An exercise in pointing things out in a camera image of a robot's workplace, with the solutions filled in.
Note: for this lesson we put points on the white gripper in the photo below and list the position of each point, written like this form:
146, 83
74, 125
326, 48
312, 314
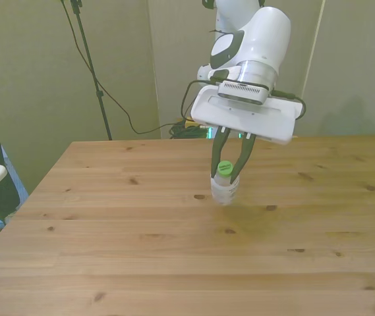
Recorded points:
243, 120

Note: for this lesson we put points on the water bottle with green cap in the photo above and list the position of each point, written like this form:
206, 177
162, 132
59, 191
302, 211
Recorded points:
224, 191

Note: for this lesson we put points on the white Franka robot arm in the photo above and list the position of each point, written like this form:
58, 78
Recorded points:
263, 36

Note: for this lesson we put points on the black tripod stand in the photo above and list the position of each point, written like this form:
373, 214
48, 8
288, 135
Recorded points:
90, 66

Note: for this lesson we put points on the yellow emergency stop button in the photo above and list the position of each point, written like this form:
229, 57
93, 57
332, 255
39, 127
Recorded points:
188, 123

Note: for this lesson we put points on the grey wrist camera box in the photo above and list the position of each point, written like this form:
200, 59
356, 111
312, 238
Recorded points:
243, 92

